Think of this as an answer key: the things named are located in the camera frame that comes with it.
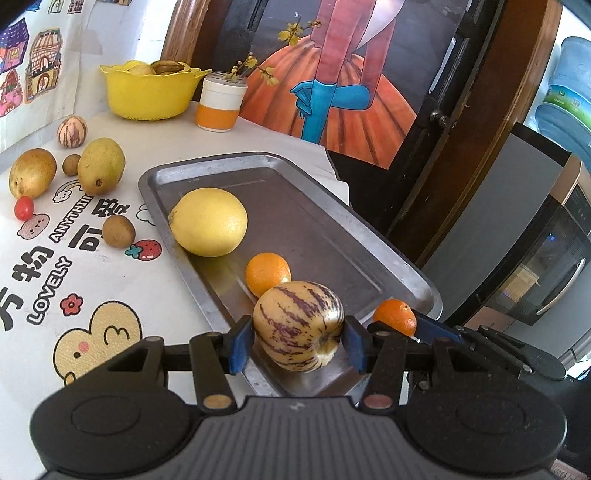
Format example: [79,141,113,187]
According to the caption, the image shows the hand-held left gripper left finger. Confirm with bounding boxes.
[105,315,256,412]

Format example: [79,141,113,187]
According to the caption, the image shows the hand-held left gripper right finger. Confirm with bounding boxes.
[341,315,465,412]

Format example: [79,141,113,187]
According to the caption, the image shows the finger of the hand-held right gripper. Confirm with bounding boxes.
[367,322,419,343]
[412,311,568,381]

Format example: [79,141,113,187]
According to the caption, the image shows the small orange tangerine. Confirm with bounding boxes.
[372,298,417,337]

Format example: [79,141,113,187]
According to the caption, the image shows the large striped pepino melon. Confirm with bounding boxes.
[252,281,345,372]

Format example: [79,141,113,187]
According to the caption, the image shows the metal tray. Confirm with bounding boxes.
[137,152,443,398]

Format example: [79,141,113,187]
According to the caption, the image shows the green yellow mango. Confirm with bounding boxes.
[76,137,126,196]

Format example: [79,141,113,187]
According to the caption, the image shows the yellow brown pear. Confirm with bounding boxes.
[8,148,57,200]

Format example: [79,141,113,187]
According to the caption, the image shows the small striped pepino melon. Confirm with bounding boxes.
[57,116,88,149]

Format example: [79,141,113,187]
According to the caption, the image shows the printed white tablecloth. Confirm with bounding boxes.
[0,111,352,464]

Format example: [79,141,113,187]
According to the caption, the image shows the microwave oven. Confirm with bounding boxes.
[480,157,591,354]

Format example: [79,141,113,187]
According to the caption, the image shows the large yellow citrus fruit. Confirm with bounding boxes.
[167,187,249,258]

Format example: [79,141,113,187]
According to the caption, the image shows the grey cabinet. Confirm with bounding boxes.
[422,122,583,319]

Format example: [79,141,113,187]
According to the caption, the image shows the white and orange cup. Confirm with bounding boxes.
[195,76,249,134]

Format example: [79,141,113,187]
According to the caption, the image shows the yellow plastic bowl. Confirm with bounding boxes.
[99,60,213,121]

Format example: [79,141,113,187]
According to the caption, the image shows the blue water bottle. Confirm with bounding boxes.
[536,36,591,162]

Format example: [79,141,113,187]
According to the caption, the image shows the yellow flower sprig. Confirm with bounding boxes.
[228,53,280,87]

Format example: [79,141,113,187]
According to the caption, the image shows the brown fruit in bowl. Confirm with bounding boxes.
[151,59,191,75]

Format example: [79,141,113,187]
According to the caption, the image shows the coloured houses drawing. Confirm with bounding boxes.
[0,14,80,118]

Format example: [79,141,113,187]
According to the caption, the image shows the wall poster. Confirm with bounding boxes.
[217,0,467,169]

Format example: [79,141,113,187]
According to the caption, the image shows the wooden door frame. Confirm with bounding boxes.
[161,0,563,268]

